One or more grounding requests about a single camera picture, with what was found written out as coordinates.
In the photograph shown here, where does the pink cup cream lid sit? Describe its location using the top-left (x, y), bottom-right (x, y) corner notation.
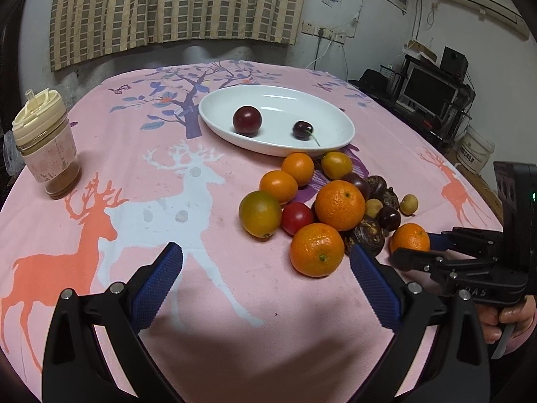
top-left (12, 88), bottom-right (81, 199)

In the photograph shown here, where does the black monitor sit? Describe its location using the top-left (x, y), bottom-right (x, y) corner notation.
top-left (396, 62), bottom-right (460, 120)

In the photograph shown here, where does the black speaker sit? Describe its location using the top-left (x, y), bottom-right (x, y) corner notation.
top-left (440, 46), bottom-right (469, 83)

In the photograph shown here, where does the yellowish small orange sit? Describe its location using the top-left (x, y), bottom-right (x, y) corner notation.
top-left (321, 151), bottom-right (353, 180)

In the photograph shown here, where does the large mandarin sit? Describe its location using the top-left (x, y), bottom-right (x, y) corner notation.
top-left (289, 223), bottom-right (345, 278)
top-left (314, 180), bottom-right (366, 232)

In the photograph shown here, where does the black shelf rack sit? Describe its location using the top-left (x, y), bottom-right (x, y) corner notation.
top-left (378, 55), bottom-right (476, 154)

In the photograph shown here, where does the checked beige curtain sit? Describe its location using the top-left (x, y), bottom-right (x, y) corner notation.
top-left (49, 0), bottom-right (304, 71)

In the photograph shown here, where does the dark purple plum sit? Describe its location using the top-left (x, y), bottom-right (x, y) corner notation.
top-left (341, 172), bottom-right (371, 201)

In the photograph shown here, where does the white wall power strip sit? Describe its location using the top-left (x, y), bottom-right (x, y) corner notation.
top-left (301, 21), bottom-right (347, 45)

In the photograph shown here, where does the wrinkled dark passion fruit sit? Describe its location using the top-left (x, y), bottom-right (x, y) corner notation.
top-left (340, 215), bottom-right (385, 257)

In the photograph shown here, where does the white plastic bucket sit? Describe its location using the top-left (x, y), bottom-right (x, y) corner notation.
top-left (456, 126), bottom-right (495, 175)

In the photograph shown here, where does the small longan outer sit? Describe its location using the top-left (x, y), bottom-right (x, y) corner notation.
top-left (399, 194), bottom-right (419, 217)

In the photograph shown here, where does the large front mandarin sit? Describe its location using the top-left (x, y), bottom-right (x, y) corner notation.
top-left (289, 223), bottom-right (345, 278)

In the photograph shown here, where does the dark cherry in pile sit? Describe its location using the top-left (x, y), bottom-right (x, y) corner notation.
top-left (376, 207), bottom-right (401, 232)

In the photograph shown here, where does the green yellow orange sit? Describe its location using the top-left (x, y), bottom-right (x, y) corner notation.
top-left (239, 191), bottom-right (281, 239)

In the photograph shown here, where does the small mandarin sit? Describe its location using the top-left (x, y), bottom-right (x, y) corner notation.
top-left (389, 223), bottom-right (431, 253)

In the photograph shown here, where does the small longan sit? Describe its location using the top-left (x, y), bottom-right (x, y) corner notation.
top-left (399, 194), bottom-right (419, 217)
top-left (365, 198), bottom-right (384, 219)

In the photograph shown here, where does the dark red plum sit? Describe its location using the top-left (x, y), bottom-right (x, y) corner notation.
top-left (232, 105), bottom-right (262, 136)

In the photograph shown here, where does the pink deer tablecloth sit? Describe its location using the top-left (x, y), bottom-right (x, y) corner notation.
top-left (1, 61), bottom-right (501, 402)

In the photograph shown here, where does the right hand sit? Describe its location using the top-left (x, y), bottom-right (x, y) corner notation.
top-left (476, 295), bottom-right (536, 356)

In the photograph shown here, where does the red cherry tomato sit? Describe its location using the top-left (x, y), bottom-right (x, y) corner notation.
top-left (280, 202), bottom-right (314, 236)

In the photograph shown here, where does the small longan inner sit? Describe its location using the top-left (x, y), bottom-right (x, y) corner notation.
top-left (365, 198), bottom-right (384, 219)

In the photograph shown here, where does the white oval plate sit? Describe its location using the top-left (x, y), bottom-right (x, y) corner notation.
top-left (198, 85), bottom-right (355, 158)

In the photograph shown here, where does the dark cherry with stem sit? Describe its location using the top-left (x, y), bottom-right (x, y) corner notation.
top-left (292, 121), bottom-right (321, 146)

